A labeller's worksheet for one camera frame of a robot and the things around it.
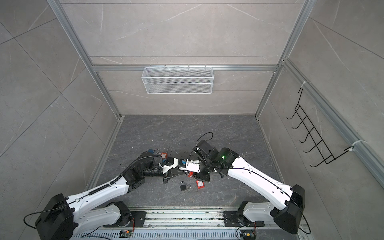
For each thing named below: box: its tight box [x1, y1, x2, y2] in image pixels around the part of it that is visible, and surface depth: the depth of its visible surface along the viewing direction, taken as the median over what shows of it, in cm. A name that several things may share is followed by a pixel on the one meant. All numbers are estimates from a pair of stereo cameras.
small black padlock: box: [180, 181, 187, 191], surface depth 86 cm
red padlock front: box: [196, 180, 205, 190], surface depth 85 cm
